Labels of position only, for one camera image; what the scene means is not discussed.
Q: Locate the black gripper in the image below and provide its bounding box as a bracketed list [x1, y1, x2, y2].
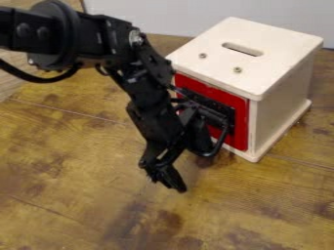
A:
[126, 97, 215, 194]

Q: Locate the black metal drawer handle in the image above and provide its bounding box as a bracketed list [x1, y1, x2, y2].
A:
[191, 106, 230, 157]

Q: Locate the red drawer front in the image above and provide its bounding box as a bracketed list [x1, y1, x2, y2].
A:
[175, 73, 250, 151]

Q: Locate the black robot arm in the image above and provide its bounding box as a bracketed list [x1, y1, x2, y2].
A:
[0, 0, 214, 192]

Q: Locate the white wooden box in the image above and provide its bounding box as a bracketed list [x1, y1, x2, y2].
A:
[167, 17, 323, 162]

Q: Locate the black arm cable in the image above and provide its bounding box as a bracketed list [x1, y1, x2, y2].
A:
[167, 84, 194, 104]

